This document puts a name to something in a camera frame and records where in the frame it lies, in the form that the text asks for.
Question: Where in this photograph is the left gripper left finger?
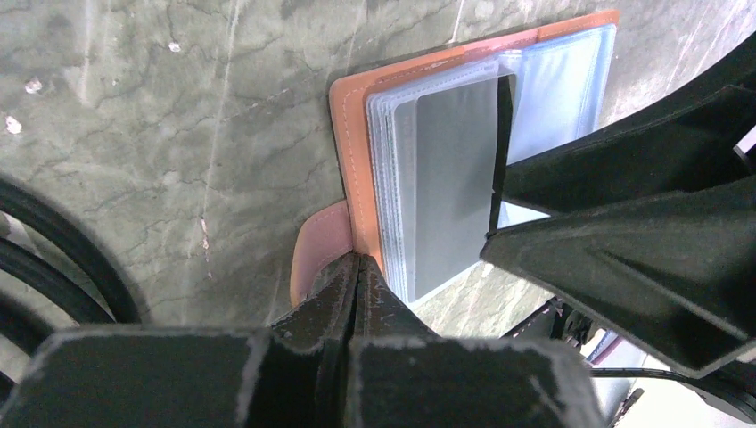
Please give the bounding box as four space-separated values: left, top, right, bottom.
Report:
271 253 359 354

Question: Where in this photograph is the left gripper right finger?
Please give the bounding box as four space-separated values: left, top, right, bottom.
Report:
353 255 438 339

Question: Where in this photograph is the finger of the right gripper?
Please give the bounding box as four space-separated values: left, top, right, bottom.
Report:
502 36 755 213
481 177 755 378

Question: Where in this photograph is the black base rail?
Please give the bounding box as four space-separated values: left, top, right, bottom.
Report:
502 297 598 350

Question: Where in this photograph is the coiled black cable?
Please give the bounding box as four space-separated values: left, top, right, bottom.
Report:
0 177 143 403

